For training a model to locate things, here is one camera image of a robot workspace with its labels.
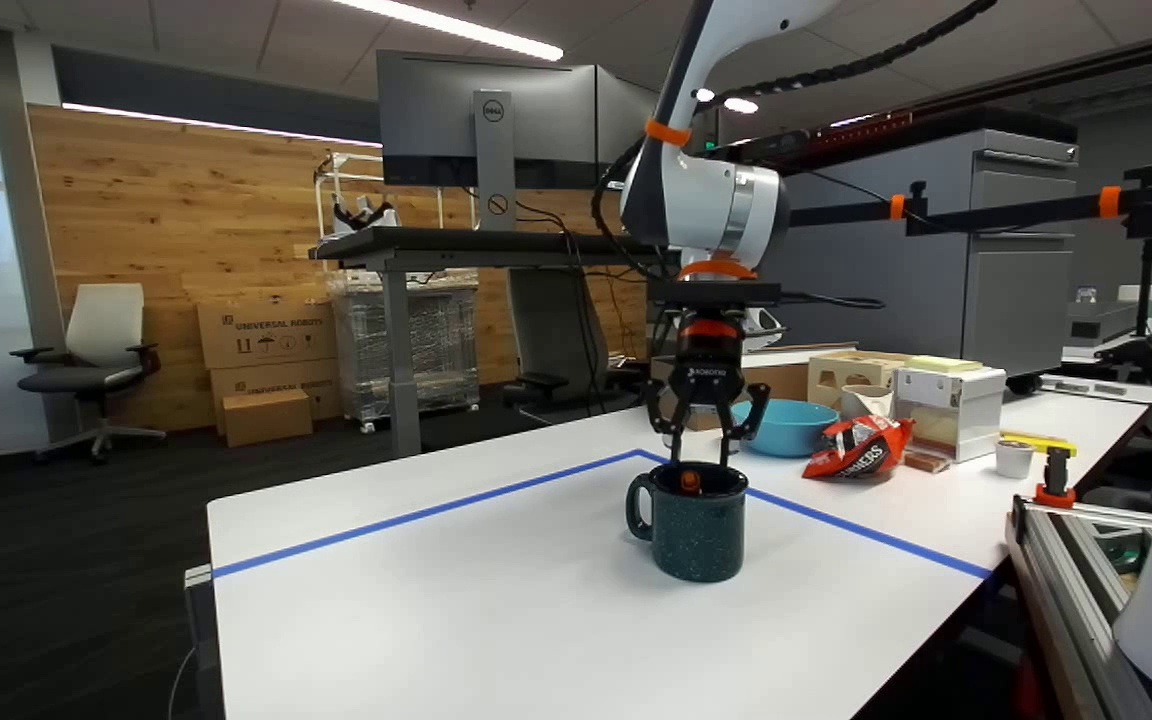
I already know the black equipment pile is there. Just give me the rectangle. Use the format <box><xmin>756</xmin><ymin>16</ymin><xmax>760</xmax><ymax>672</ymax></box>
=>
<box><xmin>1069</xmin><ymin>315</ymin><xmax>1152</xmax><ymax>391</ymax></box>

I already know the orange cable strap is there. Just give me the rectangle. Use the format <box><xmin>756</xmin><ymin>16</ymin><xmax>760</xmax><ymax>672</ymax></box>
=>
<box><xmin>676</xmin><ymin>251</ymin><xmax>763</xmax><ymax>288</ymax></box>
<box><xmin>639</xmin><ymin>114</ymin><xmax>694</xmax><ymax>153</ymax></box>

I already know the black vertical post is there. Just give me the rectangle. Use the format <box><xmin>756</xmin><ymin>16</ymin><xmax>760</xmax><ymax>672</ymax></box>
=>
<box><xmin>1121</xmin><ymin>161</ymin><xmax>1152</xmax><ymax>350</ymax></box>

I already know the black braided cable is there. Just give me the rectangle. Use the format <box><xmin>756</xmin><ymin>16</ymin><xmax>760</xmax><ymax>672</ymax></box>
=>
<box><xmin>788</xmin><ymin>0</ymin><xmax>1009</xmax><ymax>95</ymax></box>

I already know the ceiling strip light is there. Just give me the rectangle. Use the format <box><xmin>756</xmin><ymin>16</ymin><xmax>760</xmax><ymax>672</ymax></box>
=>
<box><xmin>331</xmin><ymin>0</ymin><xmax>566</xmax><ymax>67</ymax></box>

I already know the white office chair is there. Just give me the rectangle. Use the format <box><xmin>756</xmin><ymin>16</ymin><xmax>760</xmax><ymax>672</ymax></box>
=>
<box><xmin>9</xmin><ymin>279</ymin><xmax>166</xmax><ymax>468</ymax></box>

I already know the red snack bag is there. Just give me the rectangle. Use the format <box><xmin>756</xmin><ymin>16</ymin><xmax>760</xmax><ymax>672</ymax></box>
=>
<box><xmin>799</xmin><ymin>411</ymin><xmax>921</xmax><ymax>489</ymax></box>

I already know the grey metal cabinet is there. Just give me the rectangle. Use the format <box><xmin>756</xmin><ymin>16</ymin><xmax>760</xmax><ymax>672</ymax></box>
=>
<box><xmin>774</xmin><ymin>122</ymin><xmax>1084</xmax><ymax>382</ymax></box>

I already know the aluminium extrusion rail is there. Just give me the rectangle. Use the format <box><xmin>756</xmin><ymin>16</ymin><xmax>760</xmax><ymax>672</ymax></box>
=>
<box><xmin>1004</xmin><ymin>495</ymin><xmax>1148</xmax><ymax>720</ymax></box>

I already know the yellow black bar clamp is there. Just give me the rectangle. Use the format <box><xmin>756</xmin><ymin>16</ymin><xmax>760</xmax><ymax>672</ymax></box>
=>
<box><xmin>994</xmin><ymin>427</ymin><xmax>1084</xmax><ymax>514</ymax></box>

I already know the white cardboard box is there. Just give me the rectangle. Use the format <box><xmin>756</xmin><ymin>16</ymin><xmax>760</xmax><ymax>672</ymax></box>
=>
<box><xmin>892</xmin><ymin>350</ymin><xmax>1013</xmax><ymax>463</ymax></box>

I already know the flat brown packet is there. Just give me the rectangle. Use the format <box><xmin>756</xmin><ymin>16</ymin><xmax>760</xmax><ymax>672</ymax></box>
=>
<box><xmin>904</xmin><ymin>445</ymin><xmax>957</xmax><ymax>476</ymax></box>

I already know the dark standing desk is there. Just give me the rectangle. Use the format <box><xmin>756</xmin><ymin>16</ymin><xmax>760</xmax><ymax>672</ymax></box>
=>
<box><xmin>303</xmin><ymin>221</ymin><xmax>687</xmax><ymax>458</ymax></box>

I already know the grey Dell monitor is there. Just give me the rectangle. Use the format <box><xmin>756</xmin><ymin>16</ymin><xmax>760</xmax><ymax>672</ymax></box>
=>
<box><xmin>370</xmin><ymin>49</ymin><xmax>669</xmax><ymax>239</ymax></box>

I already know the small cardboard box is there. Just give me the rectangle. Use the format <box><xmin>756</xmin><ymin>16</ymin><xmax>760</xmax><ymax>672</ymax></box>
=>
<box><xmin>217</xmin><ymin>382</ymin><xmax>319</xmax><ymax>450</ymax></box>

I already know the large cardboard box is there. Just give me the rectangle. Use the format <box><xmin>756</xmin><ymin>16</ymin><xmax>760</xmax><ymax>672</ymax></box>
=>
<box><xmin>192</xmin><ymin>279</ymin><xmax>343</xmax><ymax>403</ymax></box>

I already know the wire mesh cart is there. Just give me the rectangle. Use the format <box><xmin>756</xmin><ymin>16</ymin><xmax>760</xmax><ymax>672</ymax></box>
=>
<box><xmin>327</xmin><ymin>269</ymin><xmax>484</xmax><ymax>430</ymax></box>

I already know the tan wooden box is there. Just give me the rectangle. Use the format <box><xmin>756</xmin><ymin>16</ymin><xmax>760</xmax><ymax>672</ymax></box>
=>
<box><xmin>805</xmin><ymin>348</ymin><xmax>913</xmax><ymax>417</ymax></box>

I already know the small black desk object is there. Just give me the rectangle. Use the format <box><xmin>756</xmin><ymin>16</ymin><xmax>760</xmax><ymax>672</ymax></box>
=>
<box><xmin>331</xmin><ymin>196</ymin><xmax>399</xmax><ymax>239</ymax></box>

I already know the black mount bar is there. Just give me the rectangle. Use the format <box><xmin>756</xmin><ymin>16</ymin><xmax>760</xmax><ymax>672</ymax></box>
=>
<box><xmin>779</xmin><ymin>176</ymin><xmax>1152</xmax><ymax>239</ymax></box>

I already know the dark green enamel mug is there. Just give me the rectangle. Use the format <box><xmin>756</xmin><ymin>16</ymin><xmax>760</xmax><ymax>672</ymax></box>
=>
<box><xmin>622</xmin><ymin>458</ymin><xmax>750</xmax><ymax>586</ymax></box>

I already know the small white cup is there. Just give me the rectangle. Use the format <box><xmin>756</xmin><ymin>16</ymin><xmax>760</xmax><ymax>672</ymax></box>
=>
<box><xmin>993</xmin><ymin>435</ymin><xmax>1040</xmax><ymax>480</ymax></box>

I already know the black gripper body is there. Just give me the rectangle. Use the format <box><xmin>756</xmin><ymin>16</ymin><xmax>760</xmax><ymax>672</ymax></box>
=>
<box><xmin>672</xmin><ymin>307</ymin><xmax>749</xmax><ymax>398</ymax></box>

